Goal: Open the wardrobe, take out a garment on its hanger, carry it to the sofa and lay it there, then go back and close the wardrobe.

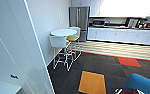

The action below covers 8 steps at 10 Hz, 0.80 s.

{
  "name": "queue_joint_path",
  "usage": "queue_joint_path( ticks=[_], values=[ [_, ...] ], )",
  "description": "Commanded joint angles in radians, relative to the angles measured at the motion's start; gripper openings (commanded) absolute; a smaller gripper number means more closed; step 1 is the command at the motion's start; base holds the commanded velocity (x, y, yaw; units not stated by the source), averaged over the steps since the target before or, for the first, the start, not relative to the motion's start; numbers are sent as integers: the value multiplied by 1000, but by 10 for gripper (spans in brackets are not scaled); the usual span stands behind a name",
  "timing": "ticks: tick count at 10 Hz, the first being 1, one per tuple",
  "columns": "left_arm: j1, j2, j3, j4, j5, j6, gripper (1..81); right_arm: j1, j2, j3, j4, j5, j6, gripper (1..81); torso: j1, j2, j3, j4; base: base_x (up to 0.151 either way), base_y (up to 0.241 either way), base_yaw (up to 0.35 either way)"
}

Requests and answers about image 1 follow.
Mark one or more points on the white wardrobe door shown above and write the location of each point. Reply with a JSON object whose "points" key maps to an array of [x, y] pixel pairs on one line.
{"points": [[31, 50]]}

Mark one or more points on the coffee machine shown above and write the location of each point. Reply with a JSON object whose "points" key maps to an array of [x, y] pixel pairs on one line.
{"points": [[132, 22]]}

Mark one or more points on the white round object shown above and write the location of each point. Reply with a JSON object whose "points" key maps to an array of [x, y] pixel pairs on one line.
{"points": [[63, 32]]}

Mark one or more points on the steel fridge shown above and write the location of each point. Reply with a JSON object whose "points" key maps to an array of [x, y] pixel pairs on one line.
{"points": [[79, 21]]}

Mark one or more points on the white base kitchen cabinets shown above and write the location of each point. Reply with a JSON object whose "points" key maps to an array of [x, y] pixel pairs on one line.
{"points": [[124, 35]]}

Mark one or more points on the black microwave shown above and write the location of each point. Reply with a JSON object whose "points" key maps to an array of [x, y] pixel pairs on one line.
{"points": [[98, 22]]}

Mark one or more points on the white wall kitchen cabinets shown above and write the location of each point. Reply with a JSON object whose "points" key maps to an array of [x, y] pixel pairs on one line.
{"points": [[124, 8]]}

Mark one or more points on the small black wardrobe latch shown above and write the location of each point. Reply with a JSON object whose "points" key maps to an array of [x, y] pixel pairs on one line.
{"points": [[13, 76]]}

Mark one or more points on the yellow chair white legs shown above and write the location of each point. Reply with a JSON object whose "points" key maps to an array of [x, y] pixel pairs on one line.
{"points": [[72, 38]]}

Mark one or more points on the pale chair seat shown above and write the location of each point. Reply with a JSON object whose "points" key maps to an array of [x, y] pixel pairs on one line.
{"points": [[76, 30]]}

